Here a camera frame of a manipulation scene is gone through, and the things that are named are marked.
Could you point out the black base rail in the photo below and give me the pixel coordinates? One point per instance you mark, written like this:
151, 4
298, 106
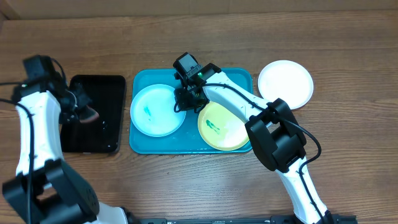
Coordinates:
276, 219

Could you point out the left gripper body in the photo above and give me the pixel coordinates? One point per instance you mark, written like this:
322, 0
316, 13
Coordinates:
74, 101

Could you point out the light blue plate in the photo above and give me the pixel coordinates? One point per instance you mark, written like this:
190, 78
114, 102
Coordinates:
152, 111

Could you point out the yellow-green plate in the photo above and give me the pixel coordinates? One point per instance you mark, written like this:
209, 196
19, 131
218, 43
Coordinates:
221, 129

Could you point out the pink plate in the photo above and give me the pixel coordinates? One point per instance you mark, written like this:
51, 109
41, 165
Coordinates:
287, 80

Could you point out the black plastic tray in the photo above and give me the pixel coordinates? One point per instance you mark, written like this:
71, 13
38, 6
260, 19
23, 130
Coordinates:
108, 93

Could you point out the teal plastic tray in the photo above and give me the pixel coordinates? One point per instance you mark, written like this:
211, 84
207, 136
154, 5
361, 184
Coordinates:
185, 140

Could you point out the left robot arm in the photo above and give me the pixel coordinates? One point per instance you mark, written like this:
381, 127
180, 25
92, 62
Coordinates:
46, 189

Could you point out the black and red sponge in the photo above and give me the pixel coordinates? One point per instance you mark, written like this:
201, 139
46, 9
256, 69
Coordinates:
88, 115

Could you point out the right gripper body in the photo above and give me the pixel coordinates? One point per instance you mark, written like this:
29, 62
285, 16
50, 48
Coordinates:
188, 102

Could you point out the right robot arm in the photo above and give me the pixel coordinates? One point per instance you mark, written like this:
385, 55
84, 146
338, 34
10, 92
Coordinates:
274, 134

